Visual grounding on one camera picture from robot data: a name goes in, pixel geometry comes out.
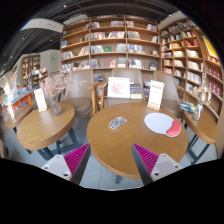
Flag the beige armchair right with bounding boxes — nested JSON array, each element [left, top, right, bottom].
[[154, 71, 183, 118]]

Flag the round wooden table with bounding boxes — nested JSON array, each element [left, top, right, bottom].
[[87, 103, 188, 180], [17, 103, 79, 160], [182, 109, 220, 166]]

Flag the round wooden right table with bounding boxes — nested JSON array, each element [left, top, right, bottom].
[[182, 109, 220, 166]]

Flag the round wooden left table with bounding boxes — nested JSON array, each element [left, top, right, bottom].
[[17, 103, 79, 160]]

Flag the distant bookshelf display left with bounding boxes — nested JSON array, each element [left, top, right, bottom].
[[10, 54, 48, 110]]

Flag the white sign on left table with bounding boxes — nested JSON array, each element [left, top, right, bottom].
[[34, 88, 47, 112]]

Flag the far left wooden table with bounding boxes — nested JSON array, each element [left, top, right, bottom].
[[6, 104, 33, 132]]

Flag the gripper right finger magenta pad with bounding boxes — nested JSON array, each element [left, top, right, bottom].
[[132, 144, 182, 185]]

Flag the patterned computer mouse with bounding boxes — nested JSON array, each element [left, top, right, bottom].
[[108, 117, 127, 129]]

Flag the white red table sign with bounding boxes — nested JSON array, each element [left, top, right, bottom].
[[147, 80, 165, 110]]

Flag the white mouse pad, red rest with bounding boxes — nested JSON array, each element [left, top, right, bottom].
[[144, 112, 181, 137]]

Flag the large wooden bookshelf centre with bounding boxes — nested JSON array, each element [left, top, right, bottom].
[[59, 14, 163, 74]]

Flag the beige armchair centre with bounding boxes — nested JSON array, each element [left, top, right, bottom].
[[98, 68, 146, 109]]

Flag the glass vase with pink flowers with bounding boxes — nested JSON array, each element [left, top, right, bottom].
[[39, 70, 86, 116]]

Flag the wooden bookshelf right wall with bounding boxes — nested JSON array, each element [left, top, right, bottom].
[[159, 18, 223, 120]]

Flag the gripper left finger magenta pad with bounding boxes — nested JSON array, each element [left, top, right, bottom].
[[42, 144, 91, 185]]

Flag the beige armchair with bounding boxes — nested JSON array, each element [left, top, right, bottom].
[[154, 71, 183, 118], [63, 69, 100, 116], [98, 68, 146, 109]]

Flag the dark book on chair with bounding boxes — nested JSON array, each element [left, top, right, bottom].
[[130, 83, 142, 99]]

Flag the beige armchair left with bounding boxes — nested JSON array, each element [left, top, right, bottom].
[[63, 69, 100, 116]]

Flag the white picture book on chair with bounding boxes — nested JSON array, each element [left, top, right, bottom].
[[107, 77, 130, 99]]

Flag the round wooden centre table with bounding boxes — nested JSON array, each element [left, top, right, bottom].
[[87, 103, 188, 180]]

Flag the stack of books right table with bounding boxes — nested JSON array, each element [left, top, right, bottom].
[[180, 100, 195, 113]]

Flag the glass vase with dried flowers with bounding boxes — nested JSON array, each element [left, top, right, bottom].
[[192, 73, 212, 121]]

